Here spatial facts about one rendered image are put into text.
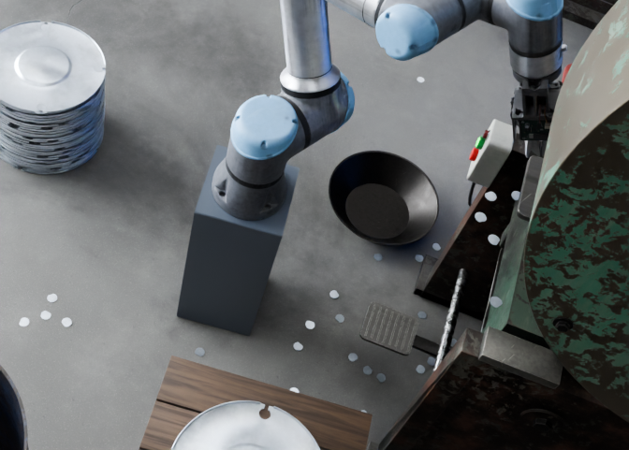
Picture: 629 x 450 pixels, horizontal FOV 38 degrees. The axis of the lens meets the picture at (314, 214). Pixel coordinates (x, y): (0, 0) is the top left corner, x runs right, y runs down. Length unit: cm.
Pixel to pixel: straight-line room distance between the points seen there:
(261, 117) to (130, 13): 117
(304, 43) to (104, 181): 88
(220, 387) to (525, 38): 86
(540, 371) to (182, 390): 65
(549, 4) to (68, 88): 130
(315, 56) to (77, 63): 79
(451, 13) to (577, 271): 45
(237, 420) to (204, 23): 140
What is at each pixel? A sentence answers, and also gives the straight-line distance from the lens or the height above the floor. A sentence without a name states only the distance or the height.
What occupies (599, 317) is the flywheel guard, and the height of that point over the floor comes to 114.
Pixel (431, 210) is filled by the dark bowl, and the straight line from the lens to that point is 245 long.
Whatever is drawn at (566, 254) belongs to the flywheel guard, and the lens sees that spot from 99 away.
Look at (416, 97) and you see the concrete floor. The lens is 276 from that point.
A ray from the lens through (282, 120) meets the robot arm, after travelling 169.
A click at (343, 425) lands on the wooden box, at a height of 35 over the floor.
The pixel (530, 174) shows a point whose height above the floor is 78.
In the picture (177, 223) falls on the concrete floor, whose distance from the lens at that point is 234.
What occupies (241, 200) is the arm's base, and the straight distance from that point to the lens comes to 179.
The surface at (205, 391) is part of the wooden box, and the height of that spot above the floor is 35.
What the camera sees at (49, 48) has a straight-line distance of 234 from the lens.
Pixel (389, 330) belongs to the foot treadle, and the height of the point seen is 16.
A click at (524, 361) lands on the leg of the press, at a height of 64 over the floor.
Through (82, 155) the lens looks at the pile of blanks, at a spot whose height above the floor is 4.
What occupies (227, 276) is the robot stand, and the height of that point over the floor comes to 24.
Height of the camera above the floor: 196
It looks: 54 degrees down
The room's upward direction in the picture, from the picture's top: 20 degrees clockwise
